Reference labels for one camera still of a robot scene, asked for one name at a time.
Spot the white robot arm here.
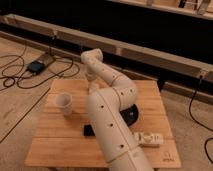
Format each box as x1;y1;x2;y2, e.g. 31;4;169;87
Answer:
81;49;154;171

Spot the blue power adapter box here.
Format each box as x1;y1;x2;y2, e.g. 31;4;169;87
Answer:
27;61;45;74

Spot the wooden table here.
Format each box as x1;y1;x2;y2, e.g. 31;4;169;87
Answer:
25;79;181;169

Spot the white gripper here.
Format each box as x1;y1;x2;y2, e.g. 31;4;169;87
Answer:
85;67;100;93

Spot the black rectangular phone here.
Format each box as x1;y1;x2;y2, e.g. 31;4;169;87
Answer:
83;124;95;136

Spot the dark blue bowl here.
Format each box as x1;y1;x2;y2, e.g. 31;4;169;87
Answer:
120;105;139;126

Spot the white ceramic cup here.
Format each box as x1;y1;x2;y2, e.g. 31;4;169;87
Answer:
54;92;72;116

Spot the wooden beam frame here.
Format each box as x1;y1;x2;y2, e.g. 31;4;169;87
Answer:
0;14;213;103

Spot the white plastic bottle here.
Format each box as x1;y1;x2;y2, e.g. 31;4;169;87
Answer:
133;132;164;147

